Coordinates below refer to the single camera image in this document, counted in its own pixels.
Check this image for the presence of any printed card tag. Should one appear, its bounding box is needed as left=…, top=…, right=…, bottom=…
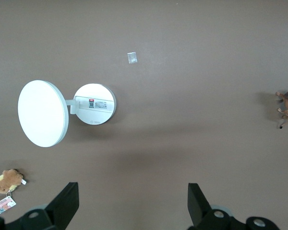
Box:
left=0, top=195, right=17, bottom=218

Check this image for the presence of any small clear plastic bag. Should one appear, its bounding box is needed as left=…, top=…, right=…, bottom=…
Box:
left=127, top=52, right=138, bottom=65

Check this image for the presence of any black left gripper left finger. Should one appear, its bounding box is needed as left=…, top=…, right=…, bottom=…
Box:
left=4, top=182, right=80, bottom=230

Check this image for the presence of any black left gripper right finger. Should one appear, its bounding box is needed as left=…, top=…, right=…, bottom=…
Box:
left=187, top=183, right=247, bottom=230

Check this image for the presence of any white round desk lamp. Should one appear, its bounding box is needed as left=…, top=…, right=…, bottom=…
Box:
left=17, top=80, right=117, bottom=148

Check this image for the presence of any brown capybara plush keychain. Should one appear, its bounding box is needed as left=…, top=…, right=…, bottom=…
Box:
left=0, top=169, right=27, bottom=193

